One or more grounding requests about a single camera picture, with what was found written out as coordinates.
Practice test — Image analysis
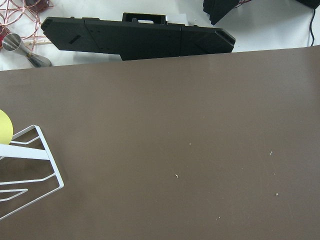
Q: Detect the yellow cup in rack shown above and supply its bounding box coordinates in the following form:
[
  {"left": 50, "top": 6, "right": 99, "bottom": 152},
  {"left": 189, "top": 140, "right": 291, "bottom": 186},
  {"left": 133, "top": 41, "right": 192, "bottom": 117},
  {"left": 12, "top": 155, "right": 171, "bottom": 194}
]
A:
[{"left": 0, "top": 110, "right": 13, "bottom": 145}]

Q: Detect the black long bar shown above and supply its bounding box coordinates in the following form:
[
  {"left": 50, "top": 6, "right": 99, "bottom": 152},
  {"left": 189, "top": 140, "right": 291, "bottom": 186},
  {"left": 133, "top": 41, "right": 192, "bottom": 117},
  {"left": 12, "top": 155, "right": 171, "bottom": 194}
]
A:
[{"left": 41, "top": 12, "right": 236, "bottom": 61}]

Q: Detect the black hand-held gripper device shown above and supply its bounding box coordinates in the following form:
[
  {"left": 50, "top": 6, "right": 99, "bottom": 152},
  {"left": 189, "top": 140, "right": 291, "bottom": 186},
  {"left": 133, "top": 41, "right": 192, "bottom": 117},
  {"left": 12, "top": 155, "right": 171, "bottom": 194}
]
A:
[{"left": 203, "top": 0, "right": 240, "bottom": 26}]

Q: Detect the steel jigger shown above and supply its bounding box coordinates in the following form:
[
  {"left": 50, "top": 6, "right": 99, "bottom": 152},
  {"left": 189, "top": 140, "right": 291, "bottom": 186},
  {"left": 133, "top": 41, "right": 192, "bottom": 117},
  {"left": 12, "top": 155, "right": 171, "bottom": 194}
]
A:
[{"left": 2, "top": 33, "right": 52, "bottom": 68}]

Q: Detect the white wire cup rack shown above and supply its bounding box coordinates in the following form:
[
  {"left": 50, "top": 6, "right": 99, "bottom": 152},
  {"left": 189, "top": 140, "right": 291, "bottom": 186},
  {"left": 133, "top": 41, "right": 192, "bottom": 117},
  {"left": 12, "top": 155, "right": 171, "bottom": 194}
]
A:
[{"left": 0, "top": 125, "right": 64, "bottom": 220}]

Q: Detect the copper wire coaster pile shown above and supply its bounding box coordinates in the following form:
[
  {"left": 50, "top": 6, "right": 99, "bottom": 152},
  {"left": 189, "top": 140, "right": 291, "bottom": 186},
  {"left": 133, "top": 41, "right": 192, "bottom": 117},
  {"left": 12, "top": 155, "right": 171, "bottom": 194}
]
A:
[{"left": 0, "top": 0, "right": 54, "bottom": 49}]

